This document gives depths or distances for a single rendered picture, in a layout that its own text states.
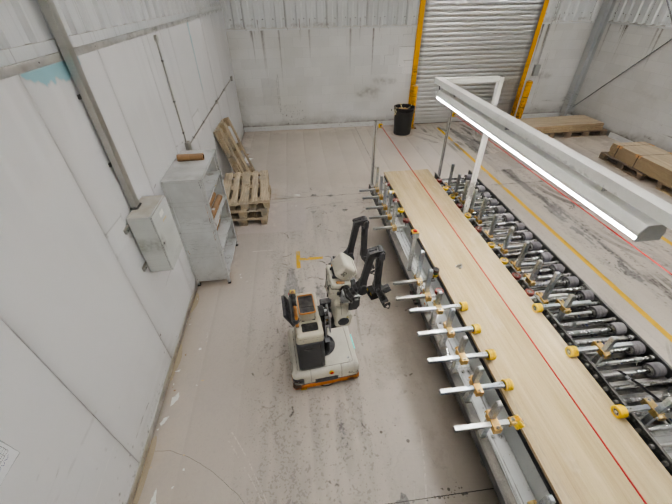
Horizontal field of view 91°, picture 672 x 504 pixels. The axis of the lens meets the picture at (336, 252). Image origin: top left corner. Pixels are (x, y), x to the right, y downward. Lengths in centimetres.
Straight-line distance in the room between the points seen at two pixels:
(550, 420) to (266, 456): 222
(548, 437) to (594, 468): 25
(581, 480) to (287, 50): 951
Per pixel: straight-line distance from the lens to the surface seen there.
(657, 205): 186
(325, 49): 996
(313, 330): 300
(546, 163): 229
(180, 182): 406
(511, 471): 290
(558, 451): 276
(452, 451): 351
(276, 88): 1007
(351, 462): 335
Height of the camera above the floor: 315
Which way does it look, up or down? 38 degrees down
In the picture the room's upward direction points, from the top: 1 degrees counter-clockwise
